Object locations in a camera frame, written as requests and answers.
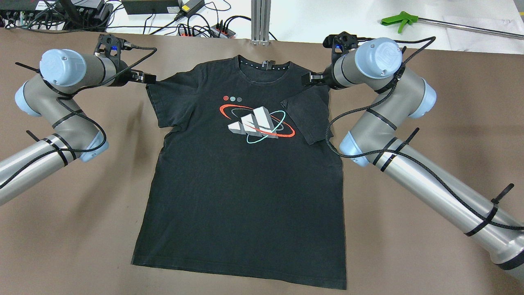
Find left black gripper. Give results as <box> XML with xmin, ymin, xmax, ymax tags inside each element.
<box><xmin>115</xmin><ymin>69</ymin><xmax>157</xmax><ymax>86</ymax></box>

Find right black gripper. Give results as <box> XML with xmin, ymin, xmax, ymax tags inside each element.
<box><xmin>301</xmin><ymin>71</ymin><xmax>338</xmax><ymax>89</ymax></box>

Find black t-shirt with logo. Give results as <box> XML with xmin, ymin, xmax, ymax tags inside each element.
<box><xmin>131</xmin><ymin>55</ymin><xmax>347</xmax><ymax>290</ymax></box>

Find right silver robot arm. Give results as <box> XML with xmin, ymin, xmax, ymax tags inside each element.
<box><xmin>302</xmin><ymin>32</ymin><xmax>524</xmax><ymax>280</ymax></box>

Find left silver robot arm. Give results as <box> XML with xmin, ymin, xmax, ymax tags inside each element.
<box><xmin>1</xmin><ymin>49</ymin><xmax>140</xmax><ymax>205</ymax></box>

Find black power adapter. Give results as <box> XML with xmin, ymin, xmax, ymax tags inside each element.
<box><xmin>121</xmin><ymin>0</ymin><xmax>205</xmax><ymax>15</ymax></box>

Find power strip with red switches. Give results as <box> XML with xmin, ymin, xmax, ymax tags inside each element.
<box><xmin>172</xmin><ymin>22</ymin><xmax>237</xmax><ymax>39</ymax></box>

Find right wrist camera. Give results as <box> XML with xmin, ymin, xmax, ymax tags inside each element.
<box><xmin>322</xmin><ymin>32</ymin><xmax>362</xmax><ymax>54</ymax></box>

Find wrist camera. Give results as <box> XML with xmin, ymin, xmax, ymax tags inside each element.
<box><xmin>94</xmin><ymin>34</ymin><xmax>127</xmax><ymax>58</ymax></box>
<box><xmin>322</xmin><ymin>32</ymin><xmax>362</xmax><ymax>54</ymax></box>

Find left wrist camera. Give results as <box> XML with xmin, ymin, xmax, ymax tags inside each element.
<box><xmin>94</xmin><ymin>34</ymin><xmax>127</xmax><ymax>58</ymax></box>

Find aluminium frame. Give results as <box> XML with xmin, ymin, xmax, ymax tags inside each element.
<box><xmin>251</xmin><ymin>0</ymin><xmax>271</xmax><ymax>46</ymax></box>

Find green handled reach grabber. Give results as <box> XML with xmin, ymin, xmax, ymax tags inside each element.
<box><xmin>380</xmin><ymin>11</ymin><xmax>524</xmax><ymax>40</ymax></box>

